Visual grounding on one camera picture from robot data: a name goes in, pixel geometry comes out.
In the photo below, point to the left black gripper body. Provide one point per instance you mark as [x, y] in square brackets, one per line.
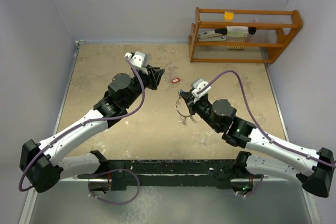
[147, 80]

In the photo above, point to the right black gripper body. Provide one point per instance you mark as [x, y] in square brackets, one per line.
[202, 107]

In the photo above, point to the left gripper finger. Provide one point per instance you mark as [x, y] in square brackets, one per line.
[154, 83]
[155, 73]

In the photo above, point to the blue capped key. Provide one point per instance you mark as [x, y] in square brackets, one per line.
[182, 93]

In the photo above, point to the silver keys bunch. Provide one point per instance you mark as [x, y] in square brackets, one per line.
[187, 118]

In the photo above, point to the large silver keyring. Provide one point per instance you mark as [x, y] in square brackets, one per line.
[182, 108]

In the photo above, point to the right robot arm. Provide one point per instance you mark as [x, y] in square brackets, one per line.
[264, 153]

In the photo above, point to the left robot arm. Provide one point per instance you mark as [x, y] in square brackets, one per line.
[44, 163]

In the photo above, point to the staples strip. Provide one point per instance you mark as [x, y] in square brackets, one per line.
[235, 47]

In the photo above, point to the wooden shelf rack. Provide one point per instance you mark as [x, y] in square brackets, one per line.
[272, 30]

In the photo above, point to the white stapler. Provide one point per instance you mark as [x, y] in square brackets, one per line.
[213, 35]

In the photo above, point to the white green box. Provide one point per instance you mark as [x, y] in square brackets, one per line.
[237, 31]

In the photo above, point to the yellow sticky block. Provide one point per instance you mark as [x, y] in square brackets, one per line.
[228, 16]

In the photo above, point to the black round object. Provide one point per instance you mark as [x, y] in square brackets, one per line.
[252, 30]

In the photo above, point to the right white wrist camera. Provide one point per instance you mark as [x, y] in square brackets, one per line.
[199, 89]

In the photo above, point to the black base frame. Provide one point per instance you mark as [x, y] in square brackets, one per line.
[218, 173]

